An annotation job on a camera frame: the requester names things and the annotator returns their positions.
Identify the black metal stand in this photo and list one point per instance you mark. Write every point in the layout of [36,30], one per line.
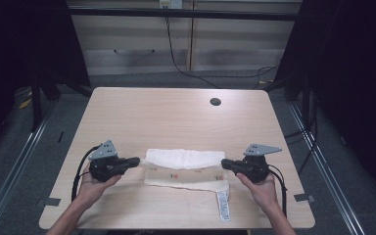
[36,104]

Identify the white cloth with label tag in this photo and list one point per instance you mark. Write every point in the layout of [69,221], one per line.
[184,169]

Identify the person's left hand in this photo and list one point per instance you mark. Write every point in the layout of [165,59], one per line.
[93,187]

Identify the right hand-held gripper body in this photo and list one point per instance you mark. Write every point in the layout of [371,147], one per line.
[254,164]

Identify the black horizontal bar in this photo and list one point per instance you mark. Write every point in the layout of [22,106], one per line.
[182,14]

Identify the metal floor rail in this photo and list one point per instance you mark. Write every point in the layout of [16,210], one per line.
[11,182]
[329,176]

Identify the grey tape piece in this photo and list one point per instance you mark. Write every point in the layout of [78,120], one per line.
[304,197]
[51,201]

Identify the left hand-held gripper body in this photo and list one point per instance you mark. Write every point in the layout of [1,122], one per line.
[106,163]

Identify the dark curtain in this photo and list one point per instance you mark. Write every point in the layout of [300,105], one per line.
[352,81]
[19,49]

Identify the white wall outlet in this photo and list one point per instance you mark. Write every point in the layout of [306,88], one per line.
[170,4]

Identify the yellow tape strip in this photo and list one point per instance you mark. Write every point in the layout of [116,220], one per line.
[25,103]

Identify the person's right hand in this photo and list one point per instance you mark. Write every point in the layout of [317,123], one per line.
[262,191]

